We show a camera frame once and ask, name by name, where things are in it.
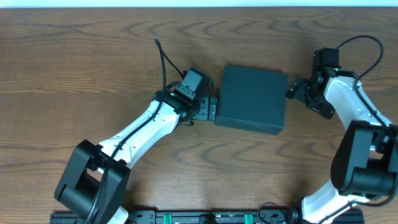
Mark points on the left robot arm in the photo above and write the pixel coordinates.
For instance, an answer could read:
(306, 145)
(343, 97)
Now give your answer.
(94, 181)

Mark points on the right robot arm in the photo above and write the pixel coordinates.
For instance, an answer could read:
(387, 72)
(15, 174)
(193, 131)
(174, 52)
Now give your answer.
(364, 168)

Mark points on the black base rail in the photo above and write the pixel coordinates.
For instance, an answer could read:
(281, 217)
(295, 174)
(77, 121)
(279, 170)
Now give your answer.
(267, 215)

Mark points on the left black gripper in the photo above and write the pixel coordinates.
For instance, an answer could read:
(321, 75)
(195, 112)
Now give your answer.
(206, 108)

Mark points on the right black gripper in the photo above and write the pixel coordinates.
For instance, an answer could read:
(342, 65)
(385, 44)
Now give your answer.
(299, 89)

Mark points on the black gift box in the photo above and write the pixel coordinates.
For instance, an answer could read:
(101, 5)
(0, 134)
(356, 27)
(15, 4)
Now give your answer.
(252, 99)

